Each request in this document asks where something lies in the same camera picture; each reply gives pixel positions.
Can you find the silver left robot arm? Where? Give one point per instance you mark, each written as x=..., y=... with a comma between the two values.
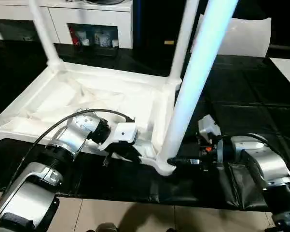
x=26, y=198

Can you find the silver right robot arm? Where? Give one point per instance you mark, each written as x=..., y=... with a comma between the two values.
x=267, y=159

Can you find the black work mat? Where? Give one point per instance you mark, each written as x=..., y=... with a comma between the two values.
x=243, y=91

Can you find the small white cup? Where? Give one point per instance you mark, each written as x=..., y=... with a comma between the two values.
x=86, y=42
x=115, y=43

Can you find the white flat board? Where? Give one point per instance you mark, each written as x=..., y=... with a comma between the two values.
x=287, y=70

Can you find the small tan label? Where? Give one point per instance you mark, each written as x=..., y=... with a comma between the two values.
x=169, y=42

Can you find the red bottle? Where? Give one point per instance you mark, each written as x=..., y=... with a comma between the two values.
x=73, y=36

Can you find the black tall cabinet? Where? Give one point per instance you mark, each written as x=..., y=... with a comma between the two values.
x=154, y=24

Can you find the black bar red light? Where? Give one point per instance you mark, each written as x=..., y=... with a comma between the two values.
x=284, y=47

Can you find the white glass-door cabinet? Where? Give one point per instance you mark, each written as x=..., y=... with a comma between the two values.
x=26, y=12

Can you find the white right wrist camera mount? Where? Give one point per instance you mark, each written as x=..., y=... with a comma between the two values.
x=207, y=125

